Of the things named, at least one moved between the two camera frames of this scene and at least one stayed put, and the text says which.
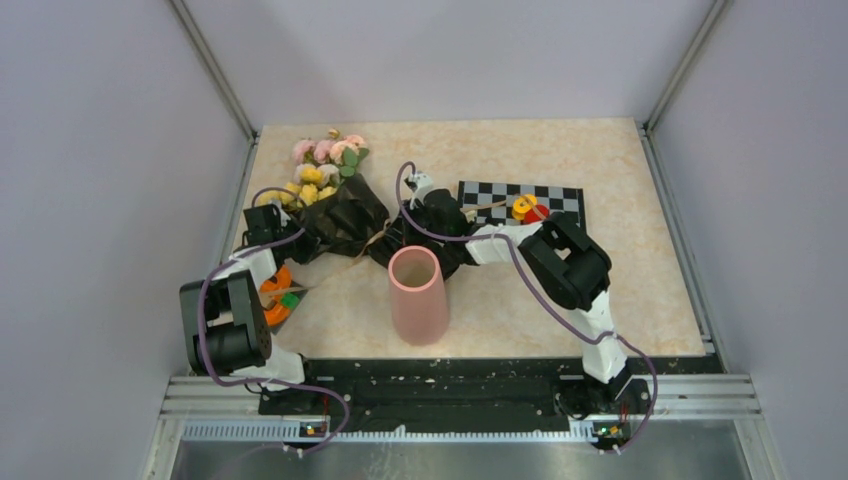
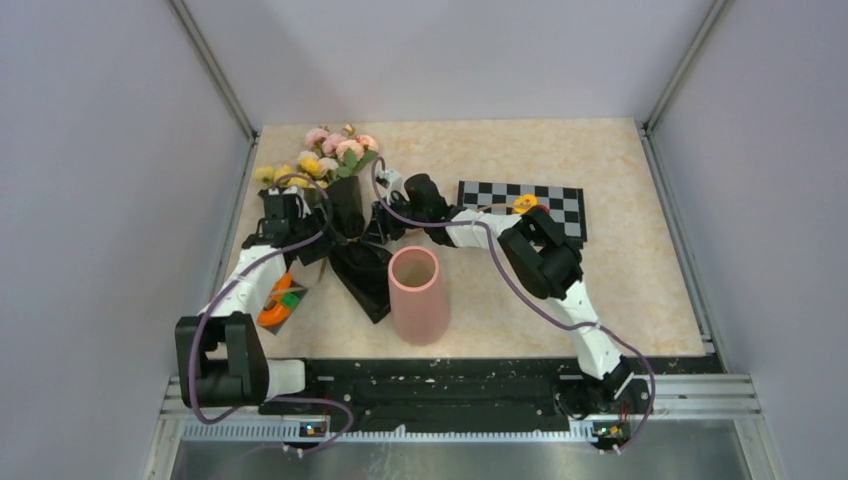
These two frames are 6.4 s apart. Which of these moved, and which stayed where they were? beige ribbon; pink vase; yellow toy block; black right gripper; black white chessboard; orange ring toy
Moved: black right gripper; beige ribbon
Stayed: yellow toy block; black white chessboard; orange ring toy; pink vase
